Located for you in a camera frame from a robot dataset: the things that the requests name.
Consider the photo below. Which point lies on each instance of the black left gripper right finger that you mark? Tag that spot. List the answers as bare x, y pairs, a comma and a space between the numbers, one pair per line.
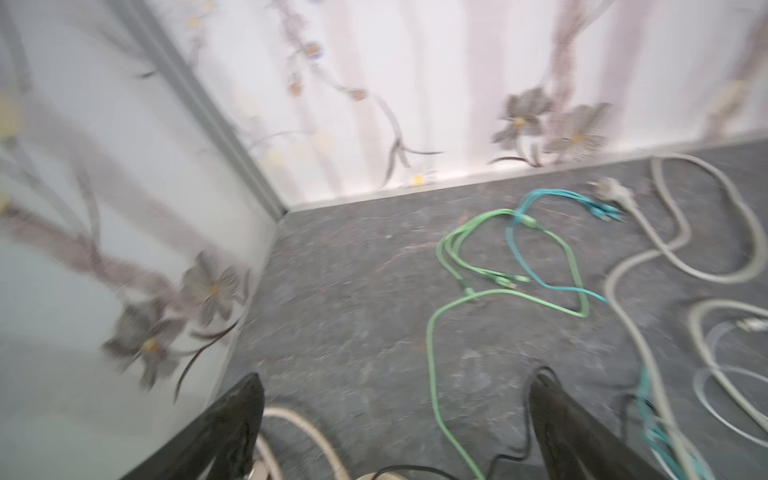
573, 443

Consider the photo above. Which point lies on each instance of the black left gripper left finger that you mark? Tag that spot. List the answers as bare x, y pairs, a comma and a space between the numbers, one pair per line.
218, 444

